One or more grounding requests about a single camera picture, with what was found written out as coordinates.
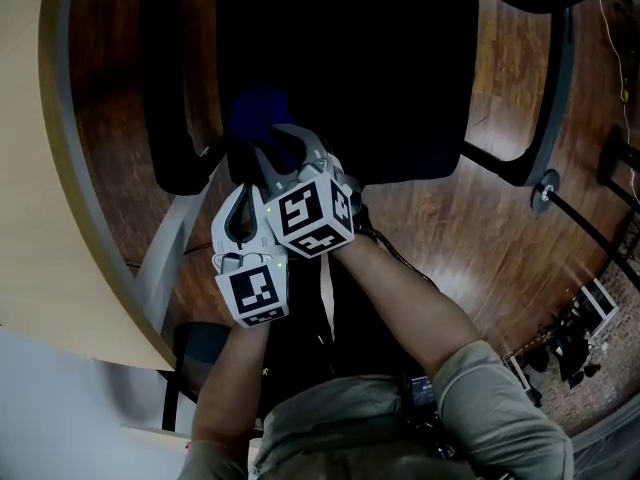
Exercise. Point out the person's right forearm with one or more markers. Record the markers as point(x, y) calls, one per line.
point(410, 298)

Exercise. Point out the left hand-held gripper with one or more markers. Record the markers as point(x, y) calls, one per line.
point(255, 290)

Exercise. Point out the person's grey-green sweatshirt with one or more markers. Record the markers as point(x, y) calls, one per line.
point(490, 408)

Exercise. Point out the white frame rack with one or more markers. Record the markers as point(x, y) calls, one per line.
point(611, 304)

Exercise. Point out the black chair armrest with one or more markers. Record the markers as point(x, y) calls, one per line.
point(555, 93)
point(165, 118)

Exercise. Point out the person's left forearm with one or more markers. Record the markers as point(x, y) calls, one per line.
point(225, 388)

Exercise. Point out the black chair seat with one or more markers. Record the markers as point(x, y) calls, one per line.
point(360, 68)

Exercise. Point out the black pole with round base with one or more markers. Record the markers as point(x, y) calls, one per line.
point(544, 190)

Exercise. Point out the grey metal desk leg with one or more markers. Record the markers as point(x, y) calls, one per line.
point(165, 258)

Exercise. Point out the blue cloth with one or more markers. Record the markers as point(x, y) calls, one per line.
point(260, 113)

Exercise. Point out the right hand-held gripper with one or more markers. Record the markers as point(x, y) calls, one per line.
point(310, 213)

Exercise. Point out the small screen device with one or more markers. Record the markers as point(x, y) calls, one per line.
point(422, 390)

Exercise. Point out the person's black trousers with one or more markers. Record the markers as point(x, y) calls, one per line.
point(360, 328)

